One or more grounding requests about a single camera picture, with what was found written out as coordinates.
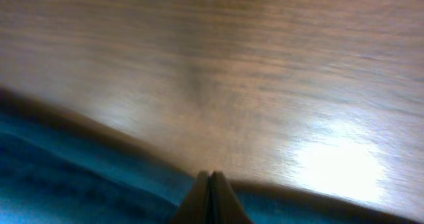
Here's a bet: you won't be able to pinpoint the blue denim jeans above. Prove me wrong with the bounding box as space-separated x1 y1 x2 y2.
1 113 405 223

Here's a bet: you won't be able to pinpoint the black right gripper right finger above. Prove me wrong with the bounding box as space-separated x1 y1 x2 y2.
210 172 253 224

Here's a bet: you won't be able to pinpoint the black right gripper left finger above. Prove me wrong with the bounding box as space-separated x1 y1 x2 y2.
168 171 209 224

